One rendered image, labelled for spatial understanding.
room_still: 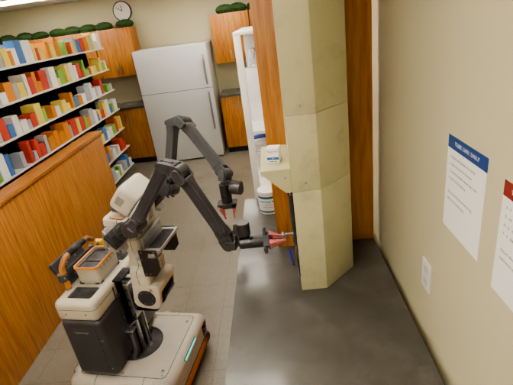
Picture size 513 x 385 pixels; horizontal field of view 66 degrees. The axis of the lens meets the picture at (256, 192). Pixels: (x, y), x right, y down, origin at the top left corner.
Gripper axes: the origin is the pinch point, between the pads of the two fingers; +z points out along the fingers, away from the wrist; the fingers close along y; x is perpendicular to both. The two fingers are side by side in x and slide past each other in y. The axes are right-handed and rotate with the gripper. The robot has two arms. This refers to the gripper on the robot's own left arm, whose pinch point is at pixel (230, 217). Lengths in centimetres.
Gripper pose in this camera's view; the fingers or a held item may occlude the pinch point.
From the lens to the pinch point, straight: 212.6
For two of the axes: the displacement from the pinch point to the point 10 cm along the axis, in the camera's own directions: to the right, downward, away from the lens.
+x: 0.1, -4.0, 9.2
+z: 1.4, 9.1, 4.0
